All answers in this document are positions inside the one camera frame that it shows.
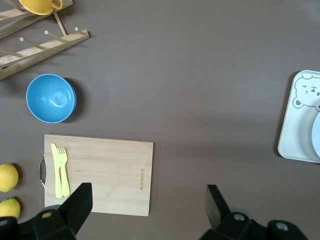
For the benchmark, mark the yellow lemon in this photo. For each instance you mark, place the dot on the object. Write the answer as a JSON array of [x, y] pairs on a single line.
[[8, 178], [9, 208]]

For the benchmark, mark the wooden cutting board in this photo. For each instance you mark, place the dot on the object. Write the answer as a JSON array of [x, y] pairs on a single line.
[[107, 175]]

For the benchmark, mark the wooden mug rack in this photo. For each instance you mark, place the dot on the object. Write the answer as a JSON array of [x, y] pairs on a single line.
[[45, 48]]

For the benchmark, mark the yellow plastic fork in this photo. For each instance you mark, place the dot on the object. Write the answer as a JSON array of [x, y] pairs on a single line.
[[62, 157]]

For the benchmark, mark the blue bowl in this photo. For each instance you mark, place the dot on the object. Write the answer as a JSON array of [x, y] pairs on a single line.
[[50, 97]]

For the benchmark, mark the cream tray with bear print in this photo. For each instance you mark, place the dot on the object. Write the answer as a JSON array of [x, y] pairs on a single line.
[[297, 135]]

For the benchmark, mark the white round plate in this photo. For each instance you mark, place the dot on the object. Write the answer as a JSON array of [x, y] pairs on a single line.
[[317, 137]]

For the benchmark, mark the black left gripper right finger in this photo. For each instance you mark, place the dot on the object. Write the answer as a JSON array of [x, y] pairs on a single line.
[[216, 207]]

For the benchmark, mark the yellow mug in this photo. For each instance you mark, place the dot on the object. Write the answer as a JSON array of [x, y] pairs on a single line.
[[37, 6]]

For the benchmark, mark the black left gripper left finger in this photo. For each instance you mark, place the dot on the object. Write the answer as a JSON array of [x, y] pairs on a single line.
[[80, 202]]

